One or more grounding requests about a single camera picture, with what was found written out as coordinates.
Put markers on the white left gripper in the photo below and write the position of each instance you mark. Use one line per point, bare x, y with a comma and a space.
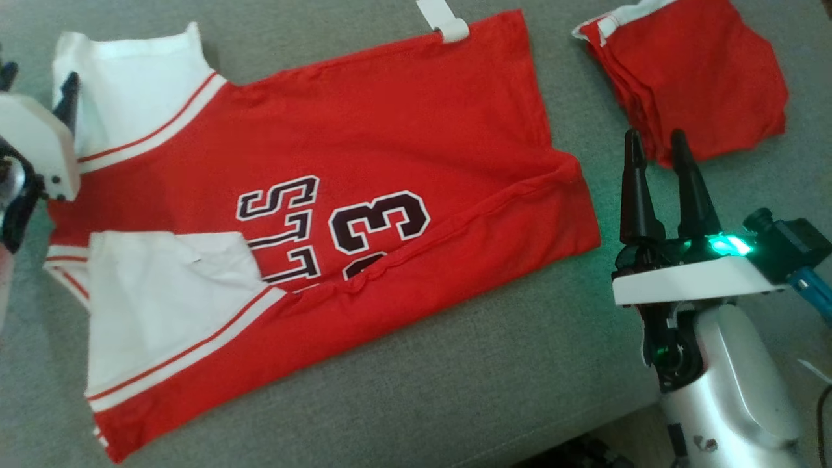
32, 143

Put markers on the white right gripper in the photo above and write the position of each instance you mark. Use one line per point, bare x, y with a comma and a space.
689, 279

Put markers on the red shorts with white trim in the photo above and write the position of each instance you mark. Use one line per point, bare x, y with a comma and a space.
695, 71

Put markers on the red basketball jersey white sleeves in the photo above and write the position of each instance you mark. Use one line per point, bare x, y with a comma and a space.
403, 130

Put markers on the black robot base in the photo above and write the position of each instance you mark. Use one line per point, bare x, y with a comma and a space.
578, 455

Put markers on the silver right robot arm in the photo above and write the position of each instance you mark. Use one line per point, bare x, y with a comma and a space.
741, 390

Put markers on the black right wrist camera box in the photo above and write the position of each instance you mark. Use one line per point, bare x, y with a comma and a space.
793, 247

